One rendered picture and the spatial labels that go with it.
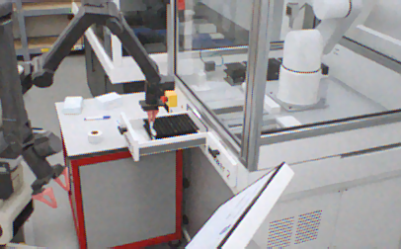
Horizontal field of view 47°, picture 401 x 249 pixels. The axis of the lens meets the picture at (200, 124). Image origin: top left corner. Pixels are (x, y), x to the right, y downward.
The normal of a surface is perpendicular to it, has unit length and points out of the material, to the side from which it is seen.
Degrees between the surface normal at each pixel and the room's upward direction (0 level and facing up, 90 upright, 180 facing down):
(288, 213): 90
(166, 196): 90
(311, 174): 90
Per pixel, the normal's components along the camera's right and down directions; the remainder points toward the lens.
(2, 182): -0.15, 0.45
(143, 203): 0.36, 0.43
